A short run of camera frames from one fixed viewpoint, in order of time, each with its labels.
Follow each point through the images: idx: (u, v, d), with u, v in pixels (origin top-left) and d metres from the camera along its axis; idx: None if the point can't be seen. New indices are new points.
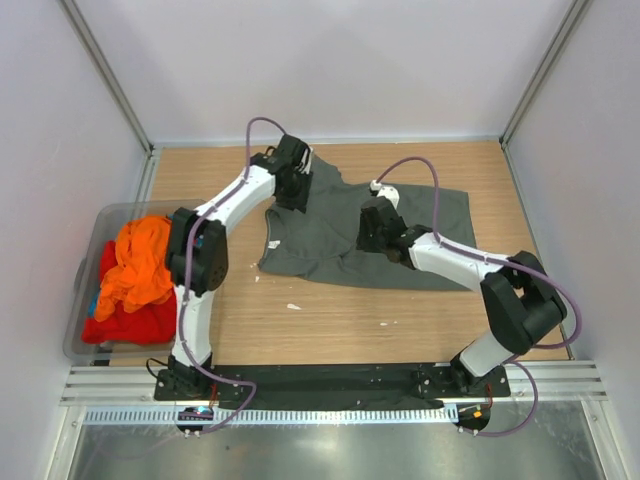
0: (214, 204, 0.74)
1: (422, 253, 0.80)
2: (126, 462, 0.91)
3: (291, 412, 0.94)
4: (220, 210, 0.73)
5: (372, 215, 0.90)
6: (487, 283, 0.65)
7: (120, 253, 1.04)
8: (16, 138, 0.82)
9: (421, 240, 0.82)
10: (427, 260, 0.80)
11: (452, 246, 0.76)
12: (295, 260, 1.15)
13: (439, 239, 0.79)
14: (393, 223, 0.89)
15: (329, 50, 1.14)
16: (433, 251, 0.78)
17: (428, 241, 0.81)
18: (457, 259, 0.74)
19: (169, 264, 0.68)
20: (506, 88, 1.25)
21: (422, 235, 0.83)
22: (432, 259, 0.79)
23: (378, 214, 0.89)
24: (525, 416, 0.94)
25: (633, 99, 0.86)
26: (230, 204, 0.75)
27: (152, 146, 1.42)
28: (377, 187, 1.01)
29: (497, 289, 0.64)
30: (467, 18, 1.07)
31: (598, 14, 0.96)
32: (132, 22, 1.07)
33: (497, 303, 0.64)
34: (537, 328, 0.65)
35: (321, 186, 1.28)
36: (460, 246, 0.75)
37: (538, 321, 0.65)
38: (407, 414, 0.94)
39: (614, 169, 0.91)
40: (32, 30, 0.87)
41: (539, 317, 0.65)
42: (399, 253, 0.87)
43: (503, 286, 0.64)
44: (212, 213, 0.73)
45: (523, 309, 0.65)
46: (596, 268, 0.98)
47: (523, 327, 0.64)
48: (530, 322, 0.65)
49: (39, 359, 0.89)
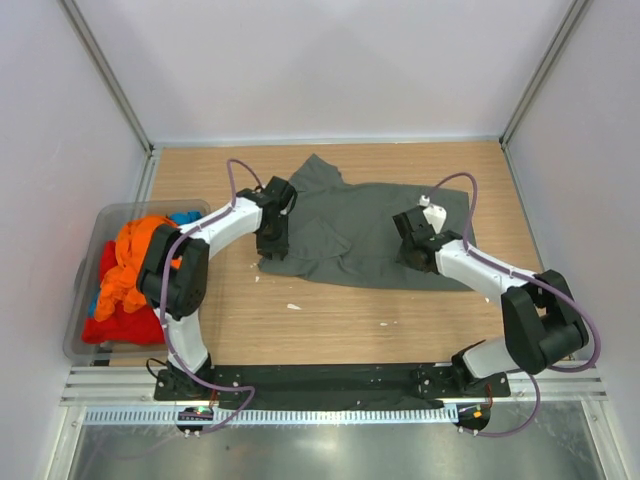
0: (200, 225, 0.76)
1: (448, 258, 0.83)
2: (125, 462, 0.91)
3: (291, 412, 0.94)
4: (204, 231, 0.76)
5: (402, 223, 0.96)
6: (508, 296, 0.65)
7: (120, 254, 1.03)
8: (16, 138, 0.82)
9: (450, 244, 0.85)
10: (452, 266, 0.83)
11: (480, 257, 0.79)
12: (294, 261, 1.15)
13: (467, 247, 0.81)
14: (422, 229, 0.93)
15: (329, 51, 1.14)
16: (460, 258, 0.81)
17: (456, 248, 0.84)
18: (483, 268, 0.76)
19: (146, 284, 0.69)
20: (506, 88, 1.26)
21: (451, 241, 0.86)
22: (456, 266, 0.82)
23: (407, 221, 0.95)
24: (527, 416, 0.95)
25: (633, 99, 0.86)
26: (215, 227, 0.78)
27: (151, 146, 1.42)
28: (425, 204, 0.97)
29: (518, 304, 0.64)
30: (467, 18, 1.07)
31: (598, 15, 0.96)
32: (132, 22, 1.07)
33: (518, 318, 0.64)
34: (555, 351, 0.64)
35: (322, 187, 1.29)
36: (488, 259, 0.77)
37: (555, 343, 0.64)
38: (407, 413, 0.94)
39: (614, 170, 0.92)
40: (33, 30, 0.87)
41: (558, 339, 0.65)
42: (426, 257, 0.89)
43: (525, 302, 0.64)
44: (196, 232, 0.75)
45: (542, 328, 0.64)
46: (596, 269, 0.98)
47: (539, 347, 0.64)
48: (547, 343, 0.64)
49: (39, 359, 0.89)
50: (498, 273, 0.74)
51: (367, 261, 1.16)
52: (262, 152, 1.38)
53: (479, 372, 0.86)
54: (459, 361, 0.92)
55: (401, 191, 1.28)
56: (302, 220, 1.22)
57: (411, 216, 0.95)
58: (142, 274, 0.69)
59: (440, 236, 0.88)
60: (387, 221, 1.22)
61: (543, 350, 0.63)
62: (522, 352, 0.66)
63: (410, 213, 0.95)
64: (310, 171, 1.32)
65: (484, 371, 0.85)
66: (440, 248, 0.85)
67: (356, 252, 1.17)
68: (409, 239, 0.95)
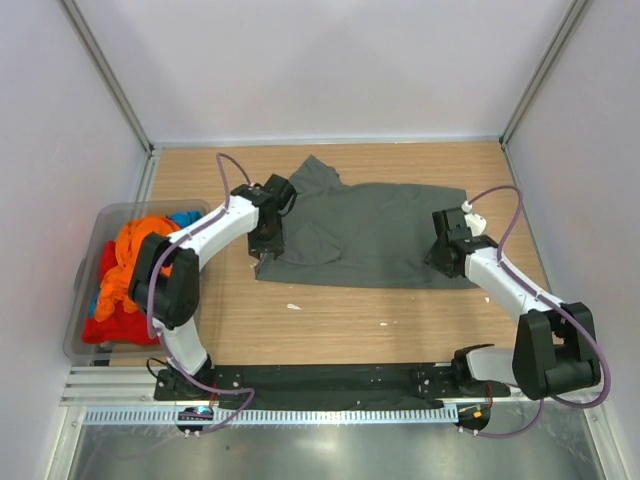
0: (189, 233, 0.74)
1: (478, 263, 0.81)
2: (125, 462, 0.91)
3: (291, 412, 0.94)
4: (194, 239, 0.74)
5: (439, 220, 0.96)
6: (527, 319, 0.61)
7: (120, 254, 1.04)
8: (16, 139, 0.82)
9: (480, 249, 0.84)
10: (480, 272, 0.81)
11: (511, 270, 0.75)
12: (289, 266, 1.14)
13: (500, 258, 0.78)
14: (459, 230, 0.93)
15: (330, 51, 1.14)
16: (490, 268, 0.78)
17: (489, 256, 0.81)
18: (509, 283, 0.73)
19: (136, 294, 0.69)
20: (506, 88, 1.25)
21: (486, 247, 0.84)
22: (484, 274, 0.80)
23: (445, 219, 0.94)
24: (530, 420, 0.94)
25: (633, 99, 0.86)
26: (206, 233, 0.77)
27: (152, 146, 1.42)
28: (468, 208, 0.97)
29: (535, 331, 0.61)
30: (466, 18, 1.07)
31: (598, 15, 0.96)
32: (132, 23, 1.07)
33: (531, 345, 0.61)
34: (561, 383, 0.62)
35: (321, 187, 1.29)
36: (521, 277, 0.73)
37: (562, 377, 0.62)
38: (407, 414, 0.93)
39: (614, 169, 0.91)
40: (32, 31, 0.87)
41: (566, 374, 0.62)
42: (455, 256, 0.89)
43: (541, 332, 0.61)
44: (186, 240, 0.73)
45: (553, 358, 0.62)
46: (596, 269, 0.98)
47: (546, 379, 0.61)
48: (554, 375, 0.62)
49: (39, 359, 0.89)
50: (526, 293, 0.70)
51: (367, 261, 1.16)
52: (262, 152, 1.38)
53: (478, 373, 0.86)
54: (459, 360, 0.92)
55: (399, 191, 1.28)
56: (300, 220, 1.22)
57: (450, 215, 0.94)
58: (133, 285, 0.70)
59: (476, 241, 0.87)
60: (387, 221, 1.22)
61: (550, 381, 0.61)
62: (526, 376, 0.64)
63: (450, 212, 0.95)
64: (308, 172, 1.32)
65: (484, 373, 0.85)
66: (469, 249, 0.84)
67: (356, 252, 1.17)
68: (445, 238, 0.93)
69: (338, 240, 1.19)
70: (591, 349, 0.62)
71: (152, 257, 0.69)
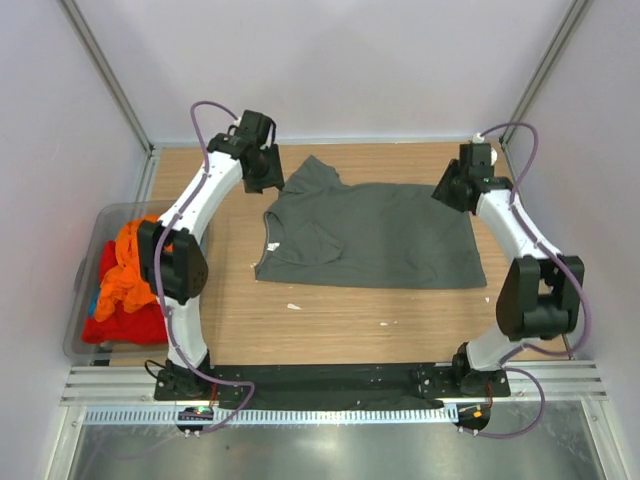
0: (178, 211, 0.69)
1: (489, 204, 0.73)
2: (125, 462, 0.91)
3: (290, 412, 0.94)
4: (185, 217, 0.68)
5: (463, 152, 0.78)
6: (518, 261, 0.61)
7: (120, 254, 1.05)
8: (16, 138, 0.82)
9: (494, 190, 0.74)
10: (489, 212, 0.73)
11: (522, 218, 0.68)
12: (289, 266, 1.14)
13: (513, 200, 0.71)
14: (482, 168, 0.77)
15: (330, 50, 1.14)
16: (502, 212, 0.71)
17: (502, 197, 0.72)
18: (513, 228, 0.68)
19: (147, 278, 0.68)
20: (506, 88, 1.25)
21: (503, 190, 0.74)
22: (493, 215, 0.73)
23: (470, 153, 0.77)
24: (532, 420, 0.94)
25: (633, 98, 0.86)
26: (195, 206, 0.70)
27: (152, 146, 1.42)
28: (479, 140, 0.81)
29: (523, 273, 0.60)
30: (466, 17, 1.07)
31: (598, 15, 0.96)
32: (132, 22, 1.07)
33: (516, 286, 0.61)
34: (538, 327, 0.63)
35: (321, 187, 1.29)
36: (531, 228, 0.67)
37: (540, 321, 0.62)
38: (407, 414, 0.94)
39: (614, 169, 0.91)
40: (32, 30, 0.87)
41: (546, 320, 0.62)
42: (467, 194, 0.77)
43: (531, 276, 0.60)
44: (177, 221, 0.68)
45: (535, 302, 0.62)
46: (597, 268, 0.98)
47: (522, 318, 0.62)
48: (531, 317, 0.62)
49: (39, 359, 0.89)
50: (532, 245, 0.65)
51: (367, 261, 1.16)
52: None
53: (477, 362, 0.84)
54: (459, 356, 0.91)
55: (398, 190, 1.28)
56: (300, 219, 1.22)
57: (476, 147, 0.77)
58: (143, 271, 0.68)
59: (494, 182, 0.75)
60: (387, 221, 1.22)
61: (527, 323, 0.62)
62: (507, 312, 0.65)
63: (477, 143, 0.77)
64: (308, 172, 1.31)
65: (482, 362, 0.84)
66: (484, 191, 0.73)
67: (356, 252, 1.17)
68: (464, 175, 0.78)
69: (337, 240, 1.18)
70: (575, 299, 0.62)
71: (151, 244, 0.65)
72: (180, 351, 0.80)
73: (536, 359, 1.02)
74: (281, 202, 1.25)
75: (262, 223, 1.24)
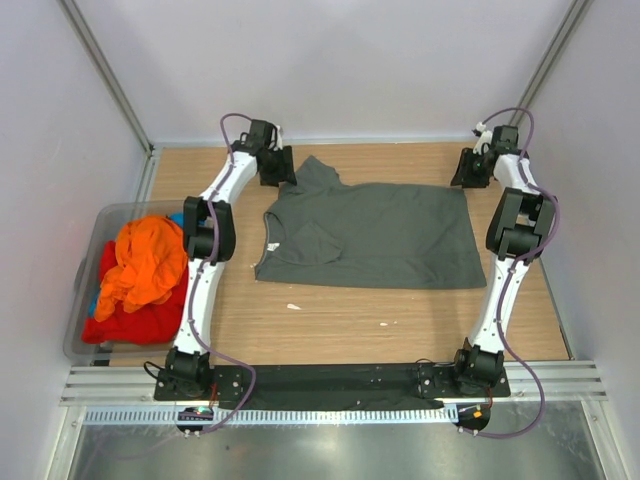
0: (215, 189, 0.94)
1: (503, 162, 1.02)
2: (125, 462, 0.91)
3: (291, 412, 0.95)
4: (221, 192, 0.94)
5: (496, 133, 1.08)
6: (507, 189, 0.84)
7: (120, 254, 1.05)
8: (17, 139, 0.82)
9: (508, 153, 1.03)
10: (502, 167, 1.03)
11: (524, 171, 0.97)
12: (289, 266, 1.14)
13: (521, 160, 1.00)
14: (507, 143, 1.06)
15: (331, 50, 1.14)
16: (511, 166, 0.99)
17: (511, 157, 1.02)
18: (514, 175, 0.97)
19: (189, 244, 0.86)
20: (506, 88, 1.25)
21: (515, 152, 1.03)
22: (505, 169, 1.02)
23: (500, 131, 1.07)
24: (535, 418, 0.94)
25: (633, 98, 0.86)
26: (227, 186, 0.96)
27: (151, 146, 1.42)
28: (482, 129, 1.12)
29: (509, 197, 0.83)
30: (466, 18, 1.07)
31: (599, 16, 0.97)
32: (132, 22, 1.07)
33: (502, 206, 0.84)
34: (512, 240, 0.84)
35: (321, 187, 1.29)
36: (528, 175, 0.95)
37: (515, 237, 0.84)
38: (407, 414, 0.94)
39: (613, 169, 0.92)
40: (33, 31, 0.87)
41: (521, 237, 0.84)
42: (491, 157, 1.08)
43: (513, 199, 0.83)
44: (215, 195, 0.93)
45: (513, 221, 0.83)
46: (596, 268, 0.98)
47: (503, 232, 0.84)
48: (509, 233, 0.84)
49: (39, 359, 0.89)
50: (525, 185, 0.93)
51: (367, 261, 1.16)
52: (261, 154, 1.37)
53: (477, 336, 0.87)
54: (463, 351, 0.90)
55: (398, 190, 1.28)
56: (301, 219, 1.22)
57: (504, 129, 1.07)
58: (186, 238, 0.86)
59: (513, 148, 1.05)
60: (387, 221, 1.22)
61: (504, 235, 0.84)
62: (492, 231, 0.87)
63: (506, 128, 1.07)
64: (308, 172, 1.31)
65: (482, 332, 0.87)
66: (501, 153, 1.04)
67: (356, 252, 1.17)
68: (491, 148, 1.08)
69: (337, 239, 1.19)
70: (545, 226, 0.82)
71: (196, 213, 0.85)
72: (193, 325, 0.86)
73: (537, 358, 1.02)
74: (281, 202, 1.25)
75: (261, 222, 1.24)
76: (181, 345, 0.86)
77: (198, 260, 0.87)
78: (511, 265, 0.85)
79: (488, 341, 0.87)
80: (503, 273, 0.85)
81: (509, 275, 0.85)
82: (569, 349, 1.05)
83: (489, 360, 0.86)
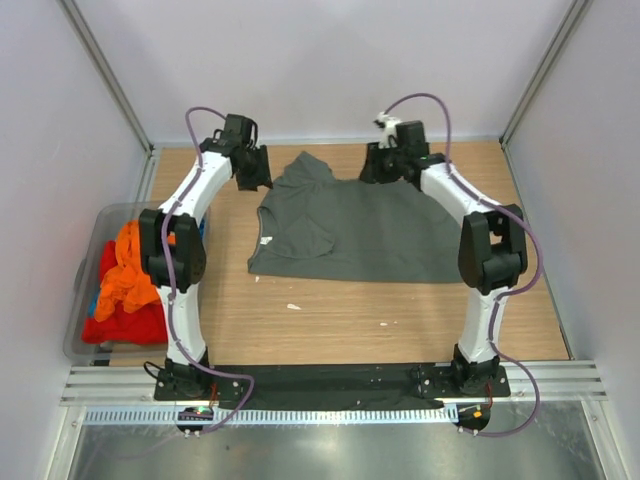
0: (178, 199, 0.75)
1: (432, 177, 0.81)
2: (125, 462, 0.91)
3: (291, 412, 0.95)
4: (185, 203, 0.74)
5: (400, 132, 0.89)
6: (468, 219, 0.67)
7: (120, 254, 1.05)
8: (18, 139, 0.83)
9: (432, 163, 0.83)
10: (433, 186, 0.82)
11: (461, 185, 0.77)
12: (282, 260, 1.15)
13: (450, 170, 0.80)
14: (418, 145, 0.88)
15: (331, 50, 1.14)
16: (442, 181, 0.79)
17: (440, 169, 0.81)
18: (455, 191, 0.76)
19: (149, 267, 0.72)
20: (506, 88, 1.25)
21: (438, 161, 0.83)
22: (438, 186, 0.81)
23: (407, 132, 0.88)
24: (525, 416, 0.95)
25: (631, 98, 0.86)
26: (194, 195, 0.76)
27: (151, 146, 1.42)
28: (383, 118, 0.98)
29: (476, 227, 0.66)
30: (465, 18, 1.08)
31: (597, 16, 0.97)
32: (131, 21, 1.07)
33: (472, 240, 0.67)
34: (498, 273, 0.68)
35: (313, 181, 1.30)
36: (468, 188, 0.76)
37: (497, 267, 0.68)
38: (407, 413, 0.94)
39: (613, 169, 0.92)
40: (33, 31, 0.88)
41: (502, 264, 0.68)
42: (414, 171, 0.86)
43: (480, 228, 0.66)
44: (177, 207, 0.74)
45: (488, 249, 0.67)
46: (597, 267, 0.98)
47: (483, 268, 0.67)
48: (490, 264, 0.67)
49: (39, 359, 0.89)
50: (472, 202, 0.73)
51: (360, 254, 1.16)
52: (276, 154, 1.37)
53: (473, 353, 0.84)
54: (459, 361, 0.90)
55: (397, 190, 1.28)
56: (290, 216, 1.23)
57: (411, 129, 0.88)
58: (146, 260, 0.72)
59: (431, 157, 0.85)
60: (386, 221, 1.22)
61: (486, 271, 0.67)
62: (469, 266, 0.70)
63: (410, 125, 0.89)
64: (301, 167, 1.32)
65: (477, 350, 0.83)
66: (422, 165, 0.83)
67: (349, 245, 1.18)
68: (402, 152, 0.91)
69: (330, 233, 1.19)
70: (522, 239, 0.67)
71: (154, 230, 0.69)
72: (181, 345, 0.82)
73: (537, 358, 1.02)
74: (274, 197, 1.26)
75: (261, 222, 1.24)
76: (174, 356, 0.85)
77: (166, 287, 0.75)
78: (498, 295, 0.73)
79: (484, 354, 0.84)
80: (489, 303, 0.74)
81: (496, 305, 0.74)
82: (569, 349, 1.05)
83: (486, 361, 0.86)
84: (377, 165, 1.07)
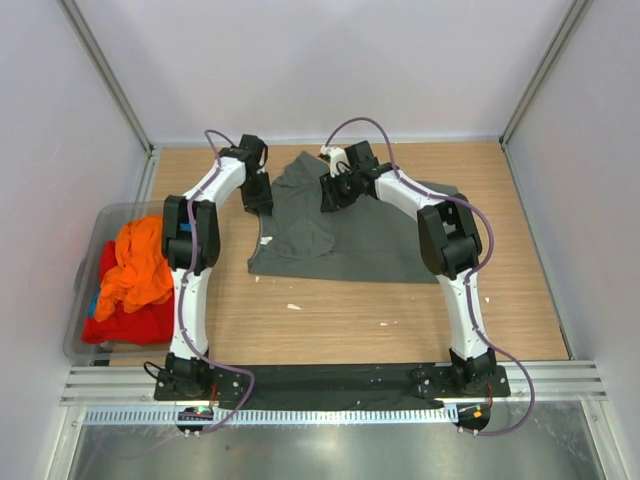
0: (200, 189, 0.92)
1: (385, 184, 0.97)
2: (126, 462, 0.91)
3: (290, 412, 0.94)
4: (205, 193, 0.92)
5: (351, 153, 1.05)
6: (422, 212, 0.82)
7: (120, 254, 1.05)
8: (18, 140, 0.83)
9: (384, 173, 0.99)
10: (388, 191, 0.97)
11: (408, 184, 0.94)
12: (282, 260, 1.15)
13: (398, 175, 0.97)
14: (367, 161, 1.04)
15: (331, 50, 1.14)
16: (394, 184, 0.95)
17: (390, 176, 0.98)
18: (405, 191, 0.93)
19: (168, 249, 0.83)
20: (506, 88, 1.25)
21: (387, 171, 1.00)
22: (390, 190, 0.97)
23: (356, 151, 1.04)
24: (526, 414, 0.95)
25: (631, 98, 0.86)
26: (213, 187, 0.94)
27: (152, 146, 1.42)
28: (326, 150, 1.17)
29: (429, 219, 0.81)
30: (465, 19, 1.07)
31: (597, 17, 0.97)
32: (131, 22, 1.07)
33: (427, 231, 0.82)
34: (456, 256, 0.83)
35: (313, 181, 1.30)
36: (415, 187, 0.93)
37: (455, 251, 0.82)
38: (407, 413, 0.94)
39: (612, 169, 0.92)
40: (33, 32, 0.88)
41: (458, 247, 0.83)
42: (368, 184, 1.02)
43: (432, 219, 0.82)
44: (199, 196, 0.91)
45: (444, 237, 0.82)
46: (596, 267, 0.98)
47: (443, 254, 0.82)
48: (449, 250, 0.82)
49: (39, 359, 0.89)
50: (423, 197, 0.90)
51: (360, 254, 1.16)
52: (276, 154, 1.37)
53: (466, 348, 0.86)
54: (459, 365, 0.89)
55: None
56: (291, 216, 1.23)
57: (359, 147, 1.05)
58: (165, 242, 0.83)
59: (381, 168, 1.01)
60: (386, 221, 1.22)
61: (445, 256, 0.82)
62: (432, 255, 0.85)
63: (358, 144, 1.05)
64: (301, 167, 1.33)
65: (470, 343, 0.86)
66: (376, 176, 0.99)
67: (348, 245, 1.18)
68: (355, 170, 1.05)
69: (330, 233, 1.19)
70: (471, 223, 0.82)
71: (176, 214, 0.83)
72: (185, 334, 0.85)
73: (537, 358, 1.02)
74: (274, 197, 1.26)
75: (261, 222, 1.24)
76: (177, 350, 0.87)
77: (181, 270, 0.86)
78: (466, 278, 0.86)
79: (478, 345, 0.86)
80: (461, 288, 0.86)
81: (468, 287, 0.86)
82: (569, 348, 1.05)
83: (482, 354, 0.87)
84: (334, 191, 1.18)
